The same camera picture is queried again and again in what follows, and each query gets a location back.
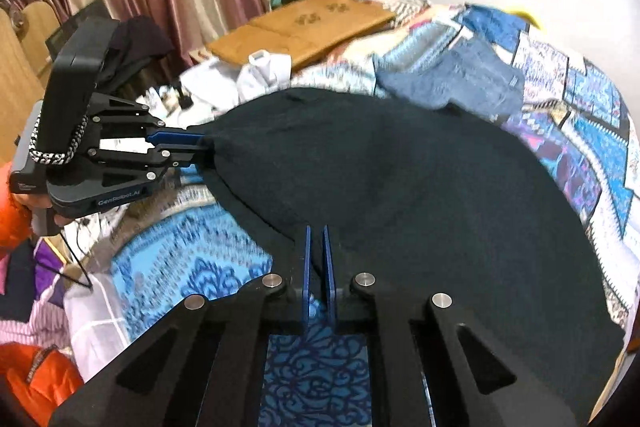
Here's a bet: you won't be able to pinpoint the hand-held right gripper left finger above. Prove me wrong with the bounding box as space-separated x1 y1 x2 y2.
47 225 316 427

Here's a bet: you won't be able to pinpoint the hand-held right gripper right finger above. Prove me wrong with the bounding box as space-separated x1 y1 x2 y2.
322 225 594 427

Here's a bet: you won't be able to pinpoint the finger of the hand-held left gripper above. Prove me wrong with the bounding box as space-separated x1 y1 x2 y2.
86 141 214 194
88 92 209 148

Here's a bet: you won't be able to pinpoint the black pants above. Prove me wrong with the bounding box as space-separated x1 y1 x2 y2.
202 87 626 414

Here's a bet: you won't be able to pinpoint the person's left forearm orange sleeve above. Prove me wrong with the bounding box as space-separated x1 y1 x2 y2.
0 162 40 264

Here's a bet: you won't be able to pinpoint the person's left hand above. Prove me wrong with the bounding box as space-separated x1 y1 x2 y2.
22 199 73 229

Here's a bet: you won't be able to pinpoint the wooden chair back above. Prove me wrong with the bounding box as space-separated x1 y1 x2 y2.
0 2 62 162

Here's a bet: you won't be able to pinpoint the black garment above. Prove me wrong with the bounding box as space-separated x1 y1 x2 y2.
100 17 174 94

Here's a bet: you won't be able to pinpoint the white shirt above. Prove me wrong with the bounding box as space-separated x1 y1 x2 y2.
180 49 293 112

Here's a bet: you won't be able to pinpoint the brown board with paw prints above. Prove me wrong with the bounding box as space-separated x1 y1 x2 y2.
207 0 396 72

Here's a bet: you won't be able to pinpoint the white cloth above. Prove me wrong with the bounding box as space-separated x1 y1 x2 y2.
64 272 132 383

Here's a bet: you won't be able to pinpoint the pink and purple cloth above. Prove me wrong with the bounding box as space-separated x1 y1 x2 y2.
0 237 72 349

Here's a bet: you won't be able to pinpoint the blue jeans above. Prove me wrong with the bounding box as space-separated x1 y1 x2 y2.
375 39 526 122

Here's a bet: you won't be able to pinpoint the orange jacket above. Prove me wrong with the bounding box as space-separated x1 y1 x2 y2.
0 342 84 427

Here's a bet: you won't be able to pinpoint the blue patterned patchwork blanket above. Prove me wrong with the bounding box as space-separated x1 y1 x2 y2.
107 0 640 427

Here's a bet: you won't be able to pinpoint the yellow round object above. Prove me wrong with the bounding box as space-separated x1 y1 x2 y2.
505 6 544 28

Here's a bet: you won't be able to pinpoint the black cable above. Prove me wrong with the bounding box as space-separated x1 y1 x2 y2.
34 231 94 294

